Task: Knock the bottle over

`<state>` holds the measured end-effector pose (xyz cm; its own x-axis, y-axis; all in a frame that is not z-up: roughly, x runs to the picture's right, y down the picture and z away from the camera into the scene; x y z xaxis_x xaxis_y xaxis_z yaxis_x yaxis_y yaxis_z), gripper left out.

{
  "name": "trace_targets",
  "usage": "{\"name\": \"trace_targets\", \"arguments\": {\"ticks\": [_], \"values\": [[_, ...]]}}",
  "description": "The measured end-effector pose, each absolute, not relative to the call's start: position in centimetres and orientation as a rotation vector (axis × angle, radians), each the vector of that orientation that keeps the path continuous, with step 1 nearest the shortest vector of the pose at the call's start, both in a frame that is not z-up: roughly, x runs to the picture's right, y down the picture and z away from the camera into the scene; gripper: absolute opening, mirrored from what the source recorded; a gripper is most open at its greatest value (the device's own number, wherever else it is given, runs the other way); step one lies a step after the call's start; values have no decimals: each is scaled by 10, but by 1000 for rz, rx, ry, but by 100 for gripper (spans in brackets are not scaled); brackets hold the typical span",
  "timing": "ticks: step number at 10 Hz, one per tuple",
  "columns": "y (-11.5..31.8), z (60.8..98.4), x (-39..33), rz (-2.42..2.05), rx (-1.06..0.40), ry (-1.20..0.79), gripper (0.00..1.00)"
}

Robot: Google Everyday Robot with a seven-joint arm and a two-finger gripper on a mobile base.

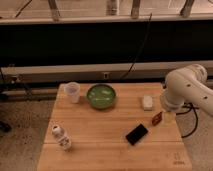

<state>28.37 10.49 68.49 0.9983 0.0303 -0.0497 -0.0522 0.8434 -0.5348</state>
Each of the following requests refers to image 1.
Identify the green bowl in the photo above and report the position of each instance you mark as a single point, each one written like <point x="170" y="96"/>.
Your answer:
<point x="101" y="96"/>

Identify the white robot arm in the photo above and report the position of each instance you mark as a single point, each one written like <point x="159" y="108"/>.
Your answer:
<point x="187" y="84"/>

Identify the black smartphone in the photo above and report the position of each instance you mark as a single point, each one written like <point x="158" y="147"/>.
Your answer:
<point x="136" y="134"/>

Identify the small white bottle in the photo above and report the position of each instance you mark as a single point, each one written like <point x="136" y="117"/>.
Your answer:
<point x="60" y="135"/>

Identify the clear plastic cup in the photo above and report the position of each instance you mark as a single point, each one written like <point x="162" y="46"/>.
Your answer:
<point x="72" y="90"/>

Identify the small red-brown object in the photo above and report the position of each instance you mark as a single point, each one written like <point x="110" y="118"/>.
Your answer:
<point x="157" y="119"/>

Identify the white rectangular block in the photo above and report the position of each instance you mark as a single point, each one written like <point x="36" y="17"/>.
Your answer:
<point x="147" y="103"/>

